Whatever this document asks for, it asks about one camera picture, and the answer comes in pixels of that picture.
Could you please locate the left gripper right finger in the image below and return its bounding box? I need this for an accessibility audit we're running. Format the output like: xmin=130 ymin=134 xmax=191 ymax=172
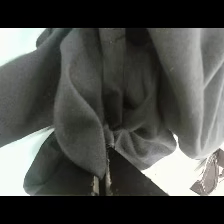
xmin=105 ymin=147 xmax=170 ymax=197

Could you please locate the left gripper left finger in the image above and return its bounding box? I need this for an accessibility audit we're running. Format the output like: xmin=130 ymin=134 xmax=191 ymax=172
xmin=23 ymin=131 xmax=101 ymax=197

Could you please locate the black garment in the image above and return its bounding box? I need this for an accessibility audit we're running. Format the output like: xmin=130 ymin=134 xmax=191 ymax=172
xmin=0 ymin=27 xmax=224 ymax=180

